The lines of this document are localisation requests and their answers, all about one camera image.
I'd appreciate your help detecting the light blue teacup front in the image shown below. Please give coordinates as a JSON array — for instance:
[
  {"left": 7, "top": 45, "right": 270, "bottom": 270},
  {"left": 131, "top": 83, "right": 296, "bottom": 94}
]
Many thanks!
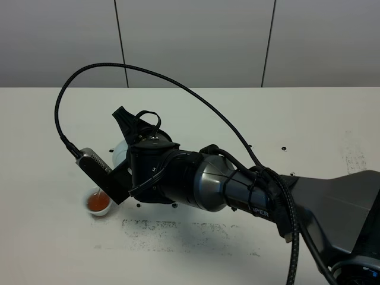
[{"left": 83, "top": 186, "right": 113, "bottom": 217}]

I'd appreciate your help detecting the light blue porcelain teapot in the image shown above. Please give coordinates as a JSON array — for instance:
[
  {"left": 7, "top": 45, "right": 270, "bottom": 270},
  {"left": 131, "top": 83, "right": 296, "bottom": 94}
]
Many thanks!
[{"left": 112, "top": 140, "right": 132, "bottom": 175}]

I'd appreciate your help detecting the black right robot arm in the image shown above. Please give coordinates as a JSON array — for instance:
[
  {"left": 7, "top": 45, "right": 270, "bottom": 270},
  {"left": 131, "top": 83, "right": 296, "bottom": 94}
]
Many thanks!
[{"left": 113, "top": 107, "right": 379, "bottom": 284}]

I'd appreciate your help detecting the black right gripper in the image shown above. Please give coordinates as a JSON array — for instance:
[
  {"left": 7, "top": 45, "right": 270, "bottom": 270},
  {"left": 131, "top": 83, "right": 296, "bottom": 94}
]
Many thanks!
[{"left": 112, "top": 106, "right": 180, "bottom": 204}]

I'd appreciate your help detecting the black braided cable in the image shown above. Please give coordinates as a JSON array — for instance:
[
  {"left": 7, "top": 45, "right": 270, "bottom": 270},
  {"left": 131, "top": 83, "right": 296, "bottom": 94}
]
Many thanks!
[{"left": 54, "top": 62, "right": 300, "bottom": 285}]

